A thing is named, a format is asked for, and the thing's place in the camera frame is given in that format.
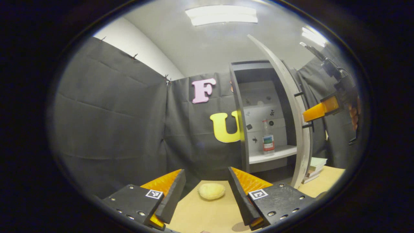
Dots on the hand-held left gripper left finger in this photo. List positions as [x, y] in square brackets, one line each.
[174, 199]

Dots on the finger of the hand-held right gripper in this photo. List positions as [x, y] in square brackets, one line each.
[317, 111]

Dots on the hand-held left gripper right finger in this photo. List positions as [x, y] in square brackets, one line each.
[241, 197]

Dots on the grey cabinet door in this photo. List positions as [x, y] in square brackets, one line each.
[299, 129]

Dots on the clear plastic bottle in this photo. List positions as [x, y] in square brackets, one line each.
[268, 142]

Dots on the white cabinet shelf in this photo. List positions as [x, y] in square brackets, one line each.
[271, 155]

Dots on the yellow potato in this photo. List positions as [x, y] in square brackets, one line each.
[212, 191]

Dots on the green book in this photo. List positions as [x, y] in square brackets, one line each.
[318, 161]

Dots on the rectangular ceiling light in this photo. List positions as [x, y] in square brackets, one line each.
[221, 15]
[313, 36]

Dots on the brown book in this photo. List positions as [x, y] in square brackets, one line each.
[314, 172]

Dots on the black backdrop cloth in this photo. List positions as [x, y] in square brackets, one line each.
[113, 123]

